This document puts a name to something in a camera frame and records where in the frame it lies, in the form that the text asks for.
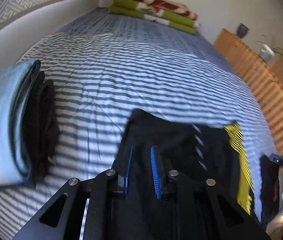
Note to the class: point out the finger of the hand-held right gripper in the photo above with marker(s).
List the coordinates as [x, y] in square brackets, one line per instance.
[276, 158]

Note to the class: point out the patterned wall hanging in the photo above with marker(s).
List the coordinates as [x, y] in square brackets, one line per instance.
[19, 2]

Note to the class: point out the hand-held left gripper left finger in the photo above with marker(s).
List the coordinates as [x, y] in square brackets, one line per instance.
[128, 170]

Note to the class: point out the dark folded garment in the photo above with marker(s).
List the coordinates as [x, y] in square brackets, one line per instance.
[41, 130]

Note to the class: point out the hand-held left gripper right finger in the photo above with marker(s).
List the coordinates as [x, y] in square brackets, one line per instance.
[155, 170]

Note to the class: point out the dark ceramic vase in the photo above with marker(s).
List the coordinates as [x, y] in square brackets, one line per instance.
[242, 30]

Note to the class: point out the black cloth with pink mark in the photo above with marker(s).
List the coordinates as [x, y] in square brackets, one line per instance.
[269, 180]

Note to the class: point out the green floral folded blanket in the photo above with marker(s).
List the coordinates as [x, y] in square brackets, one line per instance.
[156, 12]

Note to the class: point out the potted plant in white pot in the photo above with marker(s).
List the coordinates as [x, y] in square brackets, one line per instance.
[267, 52]

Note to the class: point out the wooden slatted bed rail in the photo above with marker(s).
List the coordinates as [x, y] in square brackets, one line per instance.
[256, 72]

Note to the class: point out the black pants with yellow stripe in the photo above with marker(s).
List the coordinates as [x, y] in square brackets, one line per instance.
[181, 142]

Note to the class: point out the blue white striped bed quilt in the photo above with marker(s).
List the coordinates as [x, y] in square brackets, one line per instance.
[144, 67]

